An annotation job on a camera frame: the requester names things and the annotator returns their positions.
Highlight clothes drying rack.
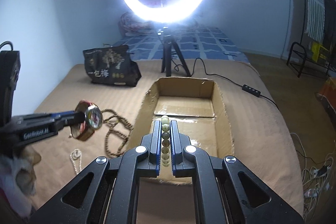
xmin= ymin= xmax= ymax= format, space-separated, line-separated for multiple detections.
xmin=286 ymin=0 xmax=336 ymax=51

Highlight black metal rack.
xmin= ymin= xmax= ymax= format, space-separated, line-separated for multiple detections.
xmin=286 ymin=42 xmax=335 ymax=79

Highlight black snack bag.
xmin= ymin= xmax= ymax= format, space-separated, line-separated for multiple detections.
xmin=83 ymin=45 xmax=141 ymax=87

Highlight gold wrist watch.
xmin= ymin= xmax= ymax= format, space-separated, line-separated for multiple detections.
xmin=70 ymin=100 xmax=103 ymax=141

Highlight black tripod stand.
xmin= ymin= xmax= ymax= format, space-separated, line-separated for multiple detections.
xmin=158 ymin=0 xmax=191 ymax=77

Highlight tan bed blanket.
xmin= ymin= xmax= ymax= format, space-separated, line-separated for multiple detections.
xmin=33 ymin=60 xmax=303 ymax=223

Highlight yellow box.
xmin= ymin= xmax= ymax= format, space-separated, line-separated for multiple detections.
xmin=311 ymin=42 xmax=329 ymax=63

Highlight green bead bracelet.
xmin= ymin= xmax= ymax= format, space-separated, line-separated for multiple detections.
xmin=160 ymin=115 xmax=172 ymax=168

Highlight cardboard box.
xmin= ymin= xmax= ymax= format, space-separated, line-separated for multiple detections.
xmin=125 ymin=77 xmax=235 ymax=185

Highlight white pearl necklace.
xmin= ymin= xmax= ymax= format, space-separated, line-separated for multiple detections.
xmin=69 ymin=149 xmax=84 ymax=175

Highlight orange box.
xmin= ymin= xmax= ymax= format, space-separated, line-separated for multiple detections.
xmin=315 ymin=77 xmax=336 ymax=121

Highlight blue patterned bedsheet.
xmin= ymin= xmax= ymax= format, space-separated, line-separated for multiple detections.
xmin=112 ymin=26 xmax=249 ymax=63

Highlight folded patterned quilt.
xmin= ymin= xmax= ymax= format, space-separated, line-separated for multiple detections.
xmin=118 ymin=12 xmax=154 ymax=37

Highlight white power strip cables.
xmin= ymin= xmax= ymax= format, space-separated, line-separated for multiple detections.
xmin=290 ymin=132 xmax=336 ymax=217

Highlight black inline cable switch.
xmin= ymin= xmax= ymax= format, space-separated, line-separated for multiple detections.
xmin=242 ymin=85 xmax=261 ymax=97

